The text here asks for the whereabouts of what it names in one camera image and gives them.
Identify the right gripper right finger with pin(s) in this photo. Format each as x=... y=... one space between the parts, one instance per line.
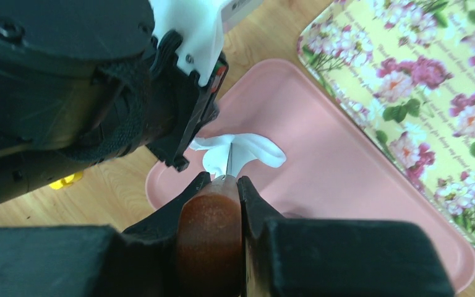
x=329 y=257

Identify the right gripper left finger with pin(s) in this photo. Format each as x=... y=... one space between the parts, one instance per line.
x=95 y=260

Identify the pink plastic tray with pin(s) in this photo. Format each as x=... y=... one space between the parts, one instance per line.
x=332 y=171

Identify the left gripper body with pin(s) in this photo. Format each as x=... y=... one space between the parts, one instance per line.
x=188 y=106

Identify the white dough ball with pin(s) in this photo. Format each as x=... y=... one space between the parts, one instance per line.
x=227 y=154

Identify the yellow triangular toy block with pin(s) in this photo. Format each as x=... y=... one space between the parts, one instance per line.
x=66 y=181

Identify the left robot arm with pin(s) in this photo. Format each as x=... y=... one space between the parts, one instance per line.
x=82 y=82

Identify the floral cutting mat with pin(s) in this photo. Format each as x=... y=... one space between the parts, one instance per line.
x=404 y=71

